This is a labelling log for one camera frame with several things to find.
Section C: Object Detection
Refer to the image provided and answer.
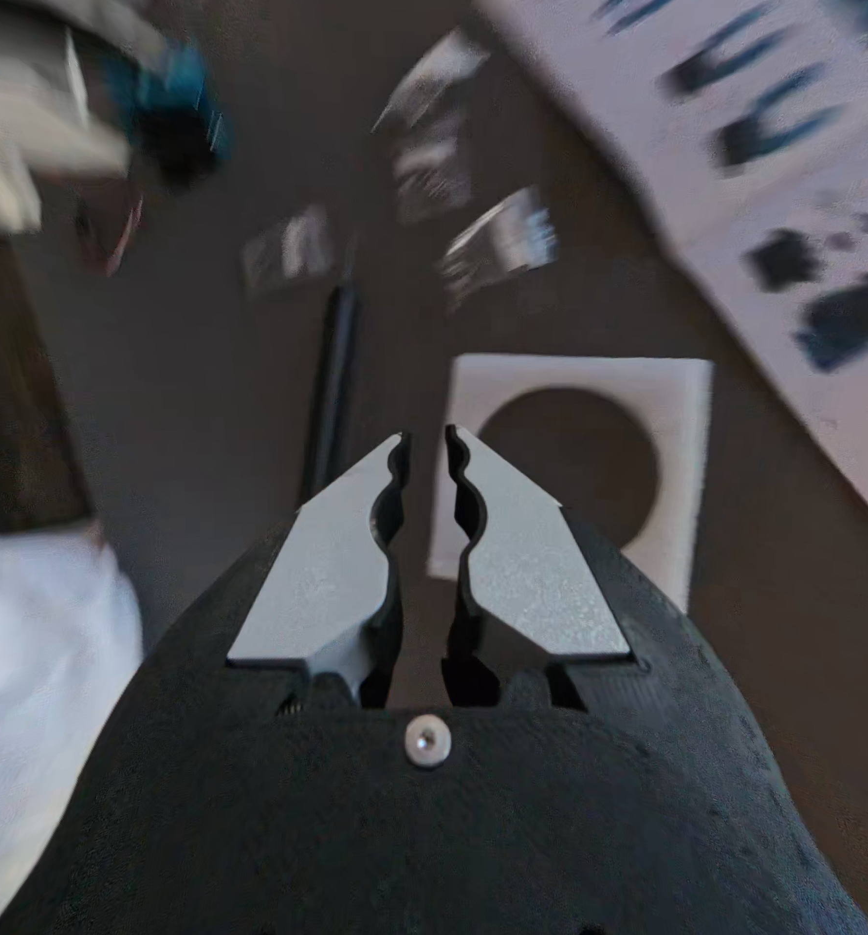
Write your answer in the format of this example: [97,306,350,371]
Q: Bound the white foam packing frame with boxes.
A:
[426,354,714,611]

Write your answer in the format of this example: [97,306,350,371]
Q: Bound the dark grey desk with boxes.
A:
[0,0,868,935]

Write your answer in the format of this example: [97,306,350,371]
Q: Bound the black screwdriver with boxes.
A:
[298,281,365,505]

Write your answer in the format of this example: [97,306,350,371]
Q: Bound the blue servo bracket assembly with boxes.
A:
[105,40,232,192]

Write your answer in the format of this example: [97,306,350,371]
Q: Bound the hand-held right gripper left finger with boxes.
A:
[225,431,413,710]

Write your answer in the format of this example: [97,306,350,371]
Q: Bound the clear bag of silver screws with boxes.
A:
[371,29,493,134]

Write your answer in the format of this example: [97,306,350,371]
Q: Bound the clear plastic parts bag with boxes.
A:
[393,135,476,224]
[437,186,560,309]

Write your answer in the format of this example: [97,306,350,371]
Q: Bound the person's white shirt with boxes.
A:
[0,522,144,935]

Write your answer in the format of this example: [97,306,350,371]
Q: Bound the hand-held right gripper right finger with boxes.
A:
[441,424,632,708]

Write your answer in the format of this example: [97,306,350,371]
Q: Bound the labelled clear bag of screws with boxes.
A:
[240,205,337,298]

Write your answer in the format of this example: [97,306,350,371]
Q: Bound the assembly instruction booklet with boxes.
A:
[478,0,868,545]

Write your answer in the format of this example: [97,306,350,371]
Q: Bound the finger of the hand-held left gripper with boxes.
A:
[0,51,131,235]
[32,0,172,67]

